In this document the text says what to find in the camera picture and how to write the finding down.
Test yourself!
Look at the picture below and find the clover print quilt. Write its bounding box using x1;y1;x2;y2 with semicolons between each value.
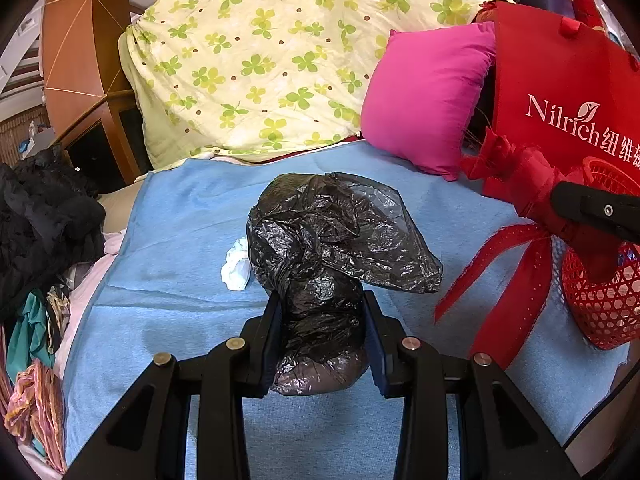
120;0;516;171

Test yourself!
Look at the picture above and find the pink pillow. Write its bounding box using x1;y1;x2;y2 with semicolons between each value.
360;21;498;182

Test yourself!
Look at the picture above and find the red plastic basket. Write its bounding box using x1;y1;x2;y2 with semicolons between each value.
561;156;640;351

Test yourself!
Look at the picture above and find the white paper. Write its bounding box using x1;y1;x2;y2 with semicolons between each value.
221;236;253;291

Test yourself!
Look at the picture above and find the dark wooden cabinet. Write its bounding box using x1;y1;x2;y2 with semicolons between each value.
52;87;153;188

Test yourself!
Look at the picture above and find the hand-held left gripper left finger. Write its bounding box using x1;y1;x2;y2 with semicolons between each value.
62;290;283;480

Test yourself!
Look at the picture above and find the white bed sheet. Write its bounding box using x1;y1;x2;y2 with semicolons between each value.
52;227;151;376

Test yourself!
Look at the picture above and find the wooden column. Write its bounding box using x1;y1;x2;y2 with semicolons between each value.
40;0;136;126

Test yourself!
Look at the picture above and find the red ribbon cloth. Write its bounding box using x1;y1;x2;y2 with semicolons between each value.
434;127;626;371

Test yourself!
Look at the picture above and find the shiny red plastic bag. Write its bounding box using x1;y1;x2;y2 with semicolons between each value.
472;1;501;25

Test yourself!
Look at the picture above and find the light blue blanket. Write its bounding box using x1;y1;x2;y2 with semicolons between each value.
62;140;631;480

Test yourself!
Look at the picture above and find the red shopping bag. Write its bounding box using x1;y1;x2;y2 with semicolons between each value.
482;0;640;201

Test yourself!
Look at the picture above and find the black plastic bag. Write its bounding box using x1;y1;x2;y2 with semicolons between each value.
246;172;444;396

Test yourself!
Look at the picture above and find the red gift box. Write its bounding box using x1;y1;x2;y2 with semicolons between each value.
567;0;616;36

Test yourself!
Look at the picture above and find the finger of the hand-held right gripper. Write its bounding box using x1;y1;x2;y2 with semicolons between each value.
550;181;640;243

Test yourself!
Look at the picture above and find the colourful clothes pile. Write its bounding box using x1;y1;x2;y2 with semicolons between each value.
0;285;71;476

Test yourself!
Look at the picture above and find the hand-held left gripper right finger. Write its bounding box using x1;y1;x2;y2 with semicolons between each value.
362;290;583;480

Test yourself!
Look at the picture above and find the black clothing pile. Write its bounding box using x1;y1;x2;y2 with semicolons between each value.
0;145;107;321

